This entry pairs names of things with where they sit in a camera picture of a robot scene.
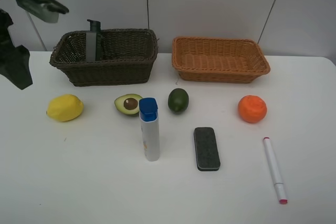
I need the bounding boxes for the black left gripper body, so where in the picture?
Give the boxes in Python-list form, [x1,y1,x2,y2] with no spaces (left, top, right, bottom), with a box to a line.
[1,0,69,90]

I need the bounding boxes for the yellow lemon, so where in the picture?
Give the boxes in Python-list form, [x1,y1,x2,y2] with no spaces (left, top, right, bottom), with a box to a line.
[46,94,84,122]

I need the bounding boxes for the dark green pump bottle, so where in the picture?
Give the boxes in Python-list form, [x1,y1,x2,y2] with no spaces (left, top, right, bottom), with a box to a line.
[86,19,102,62]

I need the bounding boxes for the halved avocado with pit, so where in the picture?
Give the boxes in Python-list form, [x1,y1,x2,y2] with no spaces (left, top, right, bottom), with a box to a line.
[114,93,142,115]

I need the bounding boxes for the white bottle blue cap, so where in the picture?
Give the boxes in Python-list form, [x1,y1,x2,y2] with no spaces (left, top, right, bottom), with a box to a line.
[139,98,160,162]

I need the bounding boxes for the orange tangerine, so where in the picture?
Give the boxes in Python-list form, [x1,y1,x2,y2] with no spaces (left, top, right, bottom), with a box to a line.
[237,95,267,123]

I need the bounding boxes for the dark brown wicker basket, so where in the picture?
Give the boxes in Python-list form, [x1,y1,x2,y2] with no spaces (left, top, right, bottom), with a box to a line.
[49,28,158,87]

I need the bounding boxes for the green lime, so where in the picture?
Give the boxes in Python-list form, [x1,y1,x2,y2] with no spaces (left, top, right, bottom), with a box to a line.
[167,88,189,114]

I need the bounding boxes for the orange wicker basket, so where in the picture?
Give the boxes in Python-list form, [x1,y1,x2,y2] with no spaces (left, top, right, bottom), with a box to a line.
[172,37,270,83]

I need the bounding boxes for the black whiteboard eraser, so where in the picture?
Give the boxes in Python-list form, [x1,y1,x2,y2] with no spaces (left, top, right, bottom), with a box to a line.
[194,127,221,172]

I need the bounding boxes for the white marker pink caps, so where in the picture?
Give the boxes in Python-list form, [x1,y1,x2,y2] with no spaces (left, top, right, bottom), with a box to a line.
[263,137,288,205]

